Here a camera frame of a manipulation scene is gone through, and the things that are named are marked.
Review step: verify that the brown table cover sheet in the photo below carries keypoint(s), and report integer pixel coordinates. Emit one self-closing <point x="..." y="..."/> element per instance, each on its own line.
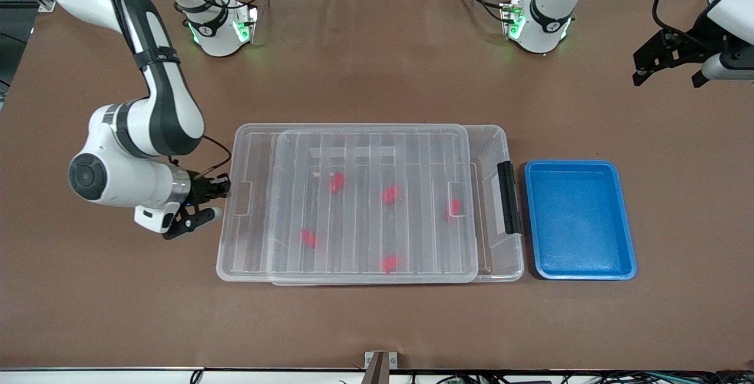
<point x="118" y="290"/>

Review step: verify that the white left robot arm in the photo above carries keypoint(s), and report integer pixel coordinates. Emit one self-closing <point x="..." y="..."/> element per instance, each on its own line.
<point x="545" y="30"/>

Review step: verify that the clear plastic storage box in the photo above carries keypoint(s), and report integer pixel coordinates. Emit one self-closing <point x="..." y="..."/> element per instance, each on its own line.
<point x="498" y="148"/>

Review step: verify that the blue plastic tray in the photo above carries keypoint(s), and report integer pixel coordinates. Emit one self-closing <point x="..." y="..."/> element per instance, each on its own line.
<point x="559" y="242"/>

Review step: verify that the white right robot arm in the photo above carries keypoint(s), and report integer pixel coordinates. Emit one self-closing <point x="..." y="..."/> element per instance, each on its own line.
<point x="165" y="107"/>

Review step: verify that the red plastic block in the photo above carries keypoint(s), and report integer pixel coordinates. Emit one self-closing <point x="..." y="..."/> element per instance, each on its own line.
<point x="453" y="208"/>
<point x="308" y="238"/>
<point x="388" y="263"/>
<point x="389" y="195"/>
<point x="337" y="182"/>

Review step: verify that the metal table bracket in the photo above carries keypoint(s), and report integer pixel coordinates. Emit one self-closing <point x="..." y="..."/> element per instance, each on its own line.
<point x="377" y="366"/>

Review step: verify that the clear ribbed plastic lid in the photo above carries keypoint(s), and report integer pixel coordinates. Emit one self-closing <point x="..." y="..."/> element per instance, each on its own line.
<point x="353" y="225"/>

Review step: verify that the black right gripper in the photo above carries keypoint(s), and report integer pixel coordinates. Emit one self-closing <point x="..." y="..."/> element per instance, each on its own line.
<point x="201" y="190"/>

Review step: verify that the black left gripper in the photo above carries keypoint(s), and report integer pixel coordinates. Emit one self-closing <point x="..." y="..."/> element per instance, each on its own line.
<point x="693" y="46"/>

